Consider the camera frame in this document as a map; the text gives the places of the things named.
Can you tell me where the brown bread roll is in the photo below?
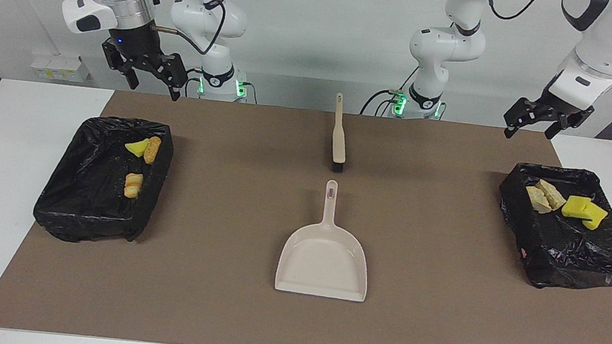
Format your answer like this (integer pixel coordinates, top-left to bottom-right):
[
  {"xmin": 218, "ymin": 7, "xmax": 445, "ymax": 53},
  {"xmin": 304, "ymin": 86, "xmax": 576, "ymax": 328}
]
[{"xmin": 143, "ymin": 135, "xmax": 163, "ymax": 166}]

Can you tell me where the brown table mat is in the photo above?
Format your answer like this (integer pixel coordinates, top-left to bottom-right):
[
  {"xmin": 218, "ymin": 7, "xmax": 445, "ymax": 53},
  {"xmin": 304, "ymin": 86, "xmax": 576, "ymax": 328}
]
[{"xmin": 0, "ymin": 79, "xmax": 612, "ymax": 344}]

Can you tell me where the black base cable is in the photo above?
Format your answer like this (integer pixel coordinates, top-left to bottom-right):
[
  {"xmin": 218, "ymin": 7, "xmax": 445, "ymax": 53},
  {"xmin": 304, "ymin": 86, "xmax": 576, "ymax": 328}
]
[
  {"xmin": 182, "ymin": 68, "xmax": 204, "ymax": 99},
  {"xmin": 359, "ymin": 86, "xmax": 400, "ymax": 118}
]

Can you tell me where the white socket box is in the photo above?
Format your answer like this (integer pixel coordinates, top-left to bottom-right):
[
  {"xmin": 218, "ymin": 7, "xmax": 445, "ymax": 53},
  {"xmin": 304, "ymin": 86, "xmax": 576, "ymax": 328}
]
[{"xmin": 30, "ymin": 52, "xmax": 93, "ymax": 84}]

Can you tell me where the pale bread piece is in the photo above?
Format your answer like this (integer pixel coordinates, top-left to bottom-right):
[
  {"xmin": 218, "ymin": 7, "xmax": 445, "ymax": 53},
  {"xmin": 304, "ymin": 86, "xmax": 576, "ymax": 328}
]
[{"xmin": 123, "ymin": 172, "xmax": 145, "ymax": 200}]

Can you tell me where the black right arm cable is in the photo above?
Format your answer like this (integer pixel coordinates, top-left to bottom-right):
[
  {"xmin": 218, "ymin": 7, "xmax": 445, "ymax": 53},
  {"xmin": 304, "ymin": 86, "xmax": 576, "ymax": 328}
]
[{"xmin": 141, "ymin": 0, "xmax": 227, "ymax": 58}]

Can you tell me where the black bag lined bin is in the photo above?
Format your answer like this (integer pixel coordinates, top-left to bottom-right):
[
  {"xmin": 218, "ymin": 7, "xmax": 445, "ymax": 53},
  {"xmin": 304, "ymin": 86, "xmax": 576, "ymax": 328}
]
[{"xmin": 31, "ymin": 109, "xmax": 177, "ymax": 252}]

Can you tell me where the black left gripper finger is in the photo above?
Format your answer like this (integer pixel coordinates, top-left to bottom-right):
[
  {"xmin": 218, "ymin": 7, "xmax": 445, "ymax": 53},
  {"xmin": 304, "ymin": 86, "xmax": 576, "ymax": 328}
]
[
  {"xmin": 544, "ymin": 101, "xmax": 596, "ymax": 144},
  {"xmin": 501, "ymin": 95, "xmax": 551, "ymax": 143}
]

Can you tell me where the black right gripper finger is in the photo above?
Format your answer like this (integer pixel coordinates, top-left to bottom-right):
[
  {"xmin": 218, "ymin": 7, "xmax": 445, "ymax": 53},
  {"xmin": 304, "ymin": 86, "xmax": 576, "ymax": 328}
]
[
  {"xmin": 97, "ymin": 38, "xmax": 143, "ymax": 91},
  {"xmin": 142, "ymin": 50, "xmax": 191, "ymax": 103}
]

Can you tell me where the yellow sponge piece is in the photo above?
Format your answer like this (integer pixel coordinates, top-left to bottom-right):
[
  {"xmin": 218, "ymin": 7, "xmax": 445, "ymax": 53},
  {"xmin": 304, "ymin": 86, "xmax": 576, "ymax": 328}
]
[
  {"xmin": 581, "ymin": 201, "xmax": 610, "ymax": 232},
  {"xmin": 561, "ymin": 195, "xmax": 591, "ymax": 219},
  {"xmin": 124, "ymin": 137, "xmax": 150, "ymax": 159}
]

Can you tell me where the beige plastic dustpan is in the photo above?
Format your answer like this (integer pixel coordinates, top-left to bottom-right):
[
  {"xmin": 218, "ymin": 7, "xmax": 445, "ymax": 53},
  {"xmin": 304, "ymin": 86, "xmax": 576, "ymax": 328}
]
[{"xmin": 273, "ymin": 175, "xmax": 378, "ymax": 304}]

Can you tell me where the beige hand brush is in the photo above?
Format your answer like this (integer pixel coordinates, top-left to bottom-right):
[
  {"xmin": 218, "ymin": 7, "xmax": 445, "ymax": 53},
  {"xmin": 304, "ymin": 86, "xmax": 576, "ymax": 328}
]
[{"xmin": 328, "ymin": 92, "xmax": 353, "ymax": 174}]

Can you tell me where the striped croissant piece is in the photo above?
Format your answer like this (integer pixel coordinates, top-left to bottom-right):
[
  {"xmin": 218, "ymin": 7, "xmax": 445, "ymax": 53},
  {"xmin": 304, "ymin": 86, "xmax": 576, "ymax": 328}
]
[
  {"xmin": 533, "ymin": 179, "xmax": 569, "ymax": 212},
  {"xmin": 523, "ymin": 185, "xmax": 554, "ymax": 215}
]

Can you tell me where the black bag bin pink spot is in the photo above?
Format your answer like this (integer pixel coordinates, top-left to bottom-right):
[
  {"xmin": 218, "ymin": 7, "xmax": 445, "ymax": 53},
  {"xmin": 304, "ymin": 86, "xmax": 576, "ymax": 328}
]
[{"xmin": 490, "ymin": 160, "xmax": 612, "ymax": 296}]

